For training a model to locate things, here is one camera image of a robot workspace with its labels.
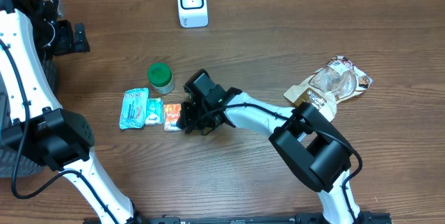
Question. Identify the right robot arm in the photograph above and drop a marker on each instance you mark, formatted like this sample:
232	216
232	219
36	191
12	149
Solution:
312	148

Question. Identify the green lid jar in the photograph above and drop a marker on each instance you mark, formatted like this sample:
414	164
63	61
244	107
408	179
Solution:
161	78

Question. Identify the white barcode scanner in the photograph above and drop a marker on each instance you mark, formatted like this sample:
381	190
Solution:
193	13

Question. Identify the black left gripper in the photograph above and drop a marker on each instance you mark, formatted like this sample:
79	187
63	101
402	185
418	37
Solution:
69	44

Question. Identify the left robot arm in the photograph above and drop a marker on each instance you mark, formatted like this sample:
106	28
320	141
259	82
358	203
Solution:
41	130

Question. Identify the teal tissue pack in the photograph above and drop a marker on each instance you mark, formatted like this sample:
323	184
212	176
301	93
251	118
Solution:
154	111

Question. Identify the orange tissue pack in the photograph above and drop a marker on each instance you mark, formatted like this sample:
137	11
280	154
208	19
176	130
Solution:
171	117

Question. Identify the large teal wipes pack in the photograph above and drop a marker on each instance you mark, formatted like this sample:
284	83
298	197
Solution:
134	109

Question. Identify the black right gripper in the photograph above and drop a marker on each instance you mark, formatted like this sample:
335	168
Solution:
191	118

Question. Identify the beige plastic pouch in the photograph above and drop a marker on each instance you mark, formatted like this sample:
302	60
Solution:
339	80

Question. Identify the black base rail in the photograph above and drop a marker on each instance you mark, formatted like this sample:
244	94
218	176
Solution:
366	217

